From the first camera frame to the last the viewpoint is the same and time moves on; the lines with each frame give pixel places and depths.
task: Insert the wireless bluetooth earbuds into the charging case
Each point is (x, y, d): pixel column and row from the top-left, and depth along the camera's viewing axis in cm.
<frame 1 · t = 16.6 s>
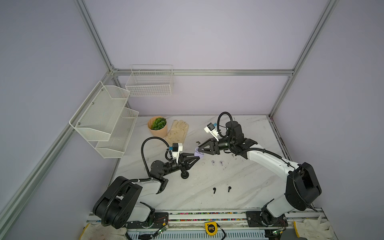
left hand: (198, 157, 72), fingers closed
right hand: (199, 150, 72), fingers open
black earbud left: (214, 188, 86), on the table
black earbud right: (229, 188, 85), on the table
peach pot with succulent: (157, 126, 102), point 11 cm above the table
beige work glove: (177, 133, 112), on the table

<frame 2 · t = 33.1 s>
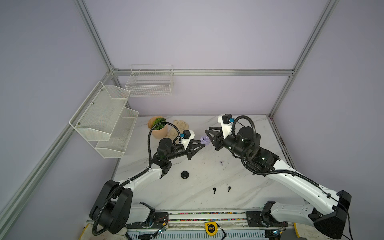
left hand: (203, 143, 74), fingers closed
right hand: (206, 129, 64), fingers open
the named things where they were.

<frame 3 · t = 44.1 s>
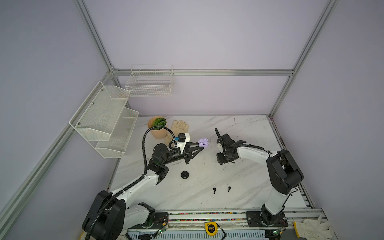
left hand: (201, 146, 70), fingers closed
right hand: (220, 158, 94), fingers open
the named things where they were.

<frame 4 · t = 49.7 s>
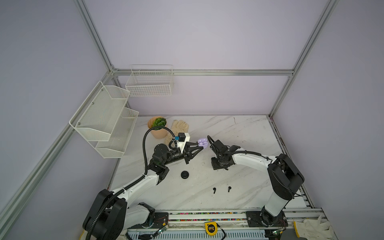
left hand: (201, 146, 71), fingers closed
right hand: (213, 165, 90), fingers open
the named things where they were.

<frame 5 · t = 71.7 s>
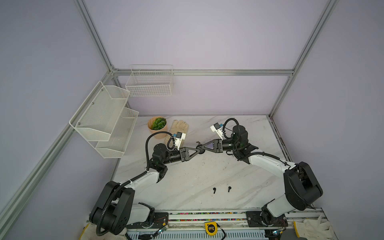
left hand: (198, 151, 73), fingers open
right hand: (202, 149, 73), fingers closed
the named things where they were.

